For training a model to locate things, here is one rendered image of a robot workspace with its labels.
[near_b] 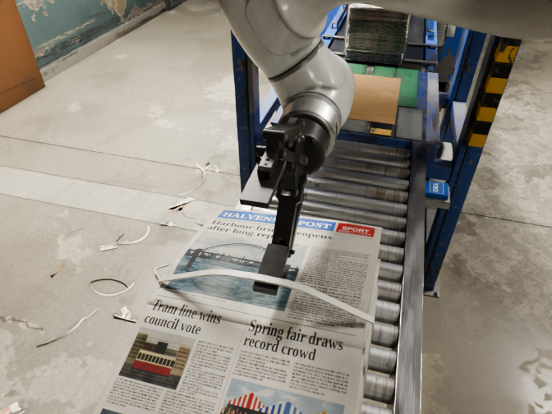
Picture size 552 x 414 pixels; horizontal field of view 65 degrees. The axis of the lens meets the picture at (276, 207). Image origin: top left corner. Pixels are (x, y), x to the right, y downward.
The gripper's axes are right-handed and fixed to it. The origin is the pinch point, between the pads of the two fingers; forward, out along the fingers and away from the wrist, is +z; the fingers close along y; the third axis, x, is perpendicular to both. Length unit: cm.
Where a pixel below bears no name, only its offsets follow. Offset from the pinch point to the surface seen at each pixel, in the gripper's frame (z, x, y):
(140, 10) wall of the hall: -446, 303, 138
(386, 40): -185, -3, 52
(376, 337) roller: -23, -15, 52
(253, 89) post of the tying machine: -113, 42, 44
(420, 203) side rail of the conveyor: -73, -24, 55
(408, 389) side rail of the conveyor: -12, -23, 50
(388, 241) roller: -55, -15, 55
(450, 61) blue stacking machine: -338, -50, 129
